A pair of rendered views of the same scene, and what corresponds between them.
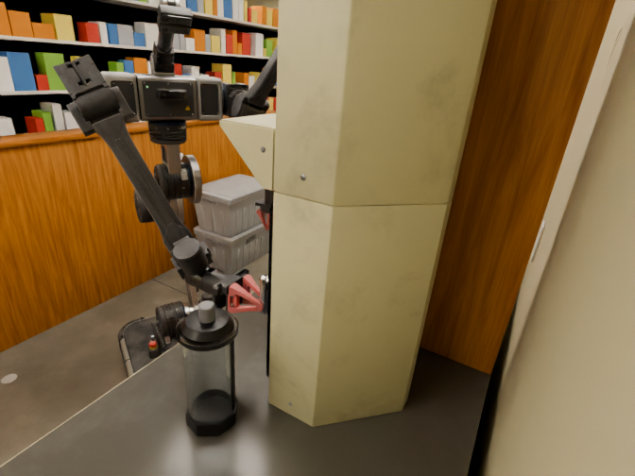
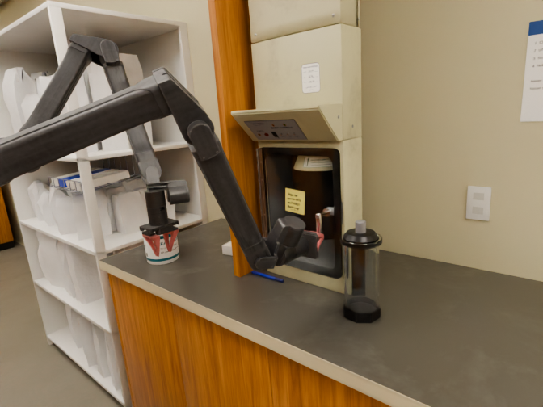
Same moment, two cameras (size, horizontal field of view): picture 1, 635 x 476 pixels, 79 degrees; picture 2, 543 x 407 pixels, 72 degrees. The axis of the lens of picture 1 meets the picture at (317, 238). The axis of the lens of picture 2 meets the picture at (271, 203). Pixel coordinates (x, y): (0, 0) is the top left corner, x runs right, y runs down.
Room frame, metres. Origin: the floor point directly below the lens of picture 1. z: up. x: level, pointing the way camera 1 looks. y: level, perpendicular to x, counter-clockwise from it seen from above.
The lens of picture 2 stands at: (0.58, 1.13, 1.50)
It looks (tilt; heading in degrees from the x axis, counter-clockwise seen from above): 14 degrees down; 283
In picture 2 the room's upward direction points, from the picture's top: 4 degrees counter-clockwise
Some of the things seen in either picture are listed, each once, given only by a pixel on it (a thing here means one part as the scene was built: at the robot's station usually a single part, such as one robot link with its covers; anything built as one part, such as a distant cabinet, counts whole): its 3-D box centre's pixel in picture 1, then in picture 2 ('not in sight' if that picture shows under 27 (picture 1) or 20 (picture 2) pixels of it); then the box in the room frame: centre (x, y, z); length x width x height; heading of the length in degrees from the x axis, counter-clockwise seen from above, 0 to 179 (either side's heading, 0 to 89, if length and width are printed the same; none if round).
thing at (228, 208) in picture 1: (235, 204); not in sight; (3.00, 0.69, 0.49); 0.60 x 0.42 x 0.33; 152
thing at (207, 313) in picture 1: (207, 319); (360, 232); (0.56, 0.18, 1.18); 0.09 x 0.09 x 0.07
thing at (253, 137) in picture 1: (298, 143); (284, 125); (0.77, 0.05, 1.46); 0.32 x 0.12 x 0.10; 152
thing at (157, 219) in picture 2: (273, 196); (157, 217); (1.16, 0.15, 1.21); 0.10 x 0.07 x 0.07; 62
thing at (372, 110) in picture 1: (374, 229); (320, 162); (0.69, -0.11, 1.33); 0.32 x 0.25 x 0.77; 152
